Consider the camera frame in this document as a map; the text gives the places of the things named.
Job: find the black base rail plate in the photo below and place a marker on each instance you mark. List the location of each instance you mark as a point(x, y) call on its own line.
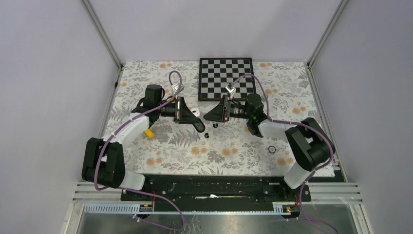
point(217, 191)

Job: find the slotted grey cable duct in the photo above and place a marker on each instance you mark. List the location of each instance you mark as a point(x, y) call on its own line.
point(163, 209)

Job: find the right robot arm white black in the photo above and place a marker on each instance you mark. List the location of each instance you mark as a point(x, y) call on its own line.
point(310, 145)

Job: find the white earbud charging case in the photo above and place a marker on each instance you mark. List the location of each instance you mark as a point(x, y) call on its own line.
point(195, 112)

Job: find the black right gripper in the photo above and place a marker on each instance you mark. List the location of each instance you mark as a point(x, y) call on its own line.
point(218, 114)

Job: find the black white checkerboard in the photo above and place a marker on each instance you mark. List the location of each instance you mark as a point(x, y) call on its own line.
point(216, 73)

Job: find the black oval earbud case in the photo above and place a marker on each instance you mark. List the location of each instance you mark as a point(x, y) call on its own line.
point(199, 127)

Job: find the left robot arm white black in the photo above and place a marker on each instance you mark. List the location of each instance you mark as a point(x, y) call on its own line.
point(104, 157)

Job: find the floral patterned table mat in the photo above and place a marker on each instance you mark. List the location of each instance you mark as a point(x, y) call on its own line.
point(225, 147)

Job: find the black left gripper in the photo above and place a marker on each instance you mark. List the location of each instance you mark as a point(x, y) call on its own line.
point(182, 114)

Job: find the yellow block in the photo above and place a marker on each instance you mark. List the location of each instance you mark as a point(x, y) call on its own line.
point(149, 133)

